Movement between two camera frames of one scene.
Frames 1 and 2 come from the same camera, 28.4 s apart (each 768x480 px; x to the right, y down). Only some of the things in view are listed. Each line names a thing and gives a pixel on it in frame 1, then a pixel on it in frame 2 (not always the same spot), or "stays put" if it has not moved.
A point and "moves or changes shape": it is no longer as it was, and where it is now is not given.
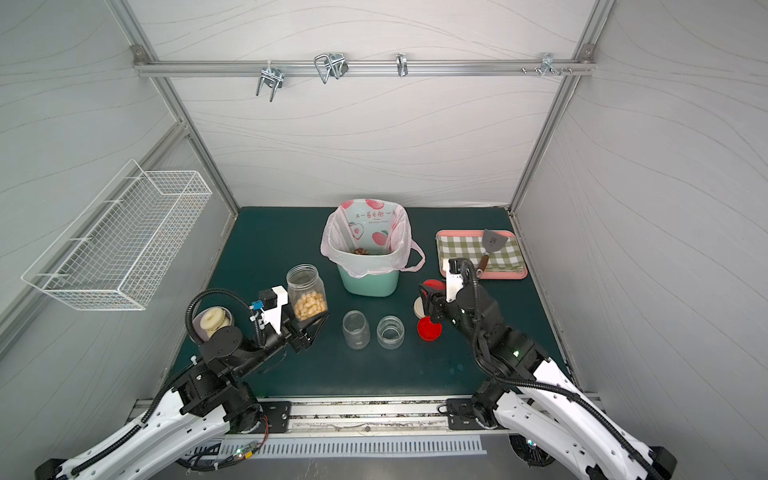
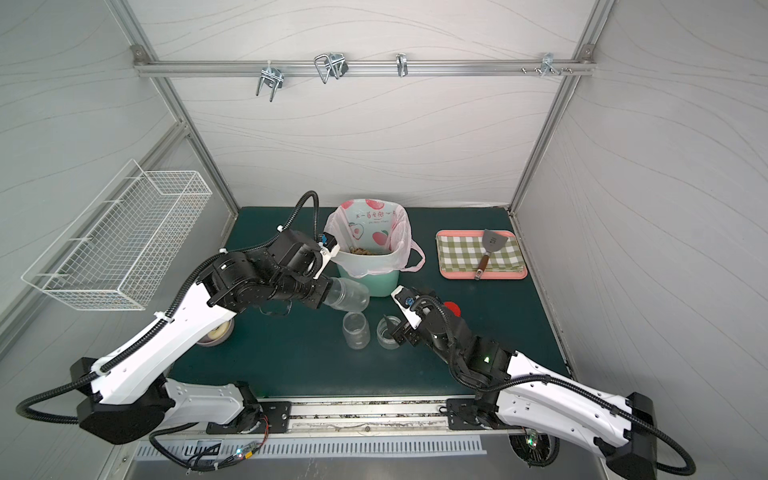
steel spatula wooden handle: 491,242 stays put
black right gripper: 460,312 to 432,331
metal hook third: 401,61 stays put
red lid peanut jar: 307,291 moves or changes shape
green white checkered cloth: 507,259 stays put
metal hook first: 272,77 stays put
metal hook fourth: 548,65 stays put
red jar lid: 434,284 moves or changes shape
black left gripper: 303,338 to 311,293
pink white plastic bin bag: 364,236 stays put
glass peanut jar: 390,332 stays put
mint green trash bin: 371,284 stays put
